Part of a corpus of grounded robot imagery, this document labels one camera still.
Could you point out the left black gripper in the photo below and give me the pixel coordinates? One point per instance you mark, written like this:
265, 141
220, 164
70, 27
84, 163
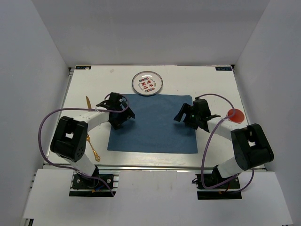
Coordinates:
126, 115

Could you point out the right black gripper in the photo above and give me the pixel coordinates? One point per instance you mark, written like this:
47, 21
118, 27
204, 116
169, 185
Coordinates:
187, 109

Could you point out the gold knife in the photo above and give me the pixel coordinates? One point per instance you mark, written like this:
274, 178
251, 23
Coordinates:
89, 106

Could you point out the white plate with red characters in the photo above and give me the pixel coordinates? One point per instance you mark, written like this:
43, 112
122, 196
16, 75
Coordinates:
147, 83

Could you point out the pink cup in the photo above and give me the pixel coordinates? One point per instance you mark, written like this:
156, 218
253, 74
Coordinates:
235, 115

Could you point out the blue cloth napkin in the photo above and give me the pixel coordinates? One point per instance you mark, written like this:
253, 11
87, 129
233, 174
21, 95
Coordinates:
153, 130

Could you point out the gold fork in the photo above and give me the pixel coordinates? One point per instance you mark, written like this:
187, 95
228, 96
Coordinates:
97, 157

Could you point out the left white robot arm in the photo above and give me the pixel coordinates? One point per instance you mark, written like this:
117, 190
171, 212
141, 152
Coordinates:
70, 137

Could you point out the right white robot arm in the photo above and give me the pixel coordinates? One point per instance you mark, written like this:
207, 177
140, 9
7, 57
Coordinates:
250, 145

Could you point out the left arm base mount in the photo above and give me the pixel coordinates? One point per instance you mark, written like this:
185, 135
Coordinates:
86, 187

